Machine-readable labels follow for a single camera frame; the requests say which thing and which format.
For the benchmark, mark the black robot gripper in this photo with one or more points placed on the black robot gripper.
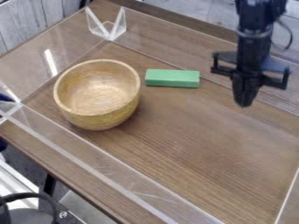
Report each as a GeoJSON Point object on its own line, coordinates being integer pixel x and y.
{"type": "Point", "coordinates": [250, 66]}

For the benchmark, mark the green rectangular block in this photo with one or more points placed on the green rectangular block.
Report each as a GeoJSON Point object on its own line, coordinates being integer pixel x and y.
{"type": "Point", "coordinates": [173, 78]}

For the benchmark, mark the brown wooden bowl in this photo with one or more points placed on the brown wooden bowl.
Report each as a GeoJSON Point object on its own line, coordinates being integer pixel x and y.
{"type": "Point", "coordinates": [98, 93]}

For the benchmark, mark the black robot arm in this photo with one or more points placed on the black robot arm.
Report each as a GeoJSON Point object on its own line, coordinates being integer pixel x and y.
{"type": "Point", "coordinates": [258, 14]}

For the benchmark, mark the black table leg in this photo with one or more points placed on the black table leg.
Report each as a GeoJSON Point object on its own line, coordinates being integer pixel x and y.
{"type": "Point", "coordinates": [50, 184]}

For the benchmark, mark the blue object at left edge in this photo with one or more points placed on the blue object at left edge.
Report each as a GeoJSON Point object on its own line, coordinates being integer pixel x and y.
{"type": "Point", "coordinates": [6, 98]}

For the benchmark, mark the clear acrylic tray wall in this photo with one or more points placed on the clear acrylic tray wall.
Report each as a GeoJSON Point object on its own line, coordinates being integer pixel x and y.
{"type": "Point", "coordinates": [193, 160]}

